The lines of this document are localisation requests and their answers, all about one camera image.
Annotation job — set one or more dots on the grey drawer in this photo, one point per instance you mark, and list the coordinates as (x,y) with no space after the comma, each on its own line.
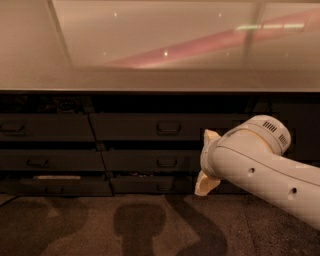
(62,188)
(45,128)
(50,160)
(159,126)
(152,185)
(152,160)

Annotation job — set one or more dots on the dark items in left drawer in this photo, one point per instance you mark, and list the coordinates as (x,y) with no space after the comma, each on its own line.
(40,104)

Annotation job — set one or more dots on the white object in bottom drawer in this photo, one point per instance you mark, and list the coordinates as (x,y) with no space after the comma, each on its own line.
(57,177)

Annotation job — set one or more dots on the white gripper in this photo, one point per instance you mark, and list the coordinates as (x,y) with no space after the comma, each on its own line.
(207,156)

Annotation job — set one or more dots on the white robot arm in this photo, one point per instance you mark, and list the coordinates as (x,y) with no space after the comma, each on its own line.
(250,156)

